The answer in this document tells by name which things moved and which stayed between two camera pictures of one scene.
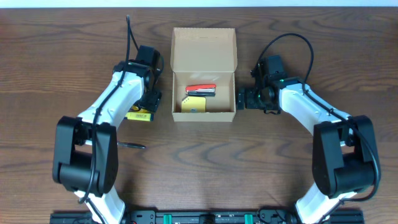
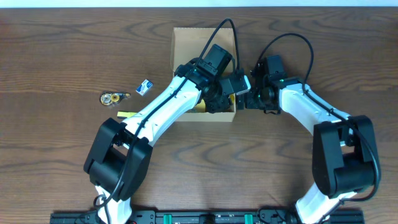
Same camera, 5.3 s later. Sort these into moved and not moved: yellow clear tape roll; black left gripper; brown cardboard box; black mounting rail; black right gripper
Moved: yellow clear tape roll; black left gripper
Not moved: black right gripper; brown cardboard box; black mounting rail
